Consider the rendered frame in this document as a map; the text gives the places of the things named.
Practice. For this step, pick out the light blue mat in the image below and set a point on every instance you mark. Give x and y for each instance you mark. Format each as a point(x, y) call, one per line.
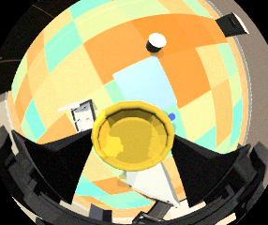
point(146, 81)

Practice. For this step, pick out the yellow plate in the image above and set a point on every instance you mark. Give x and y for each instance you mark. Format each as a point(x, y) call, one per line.
point(132, 135)

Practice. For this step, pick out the white cylinder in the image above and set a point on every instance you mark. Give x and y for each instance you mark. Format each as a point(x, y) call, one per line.
point(155, 43)

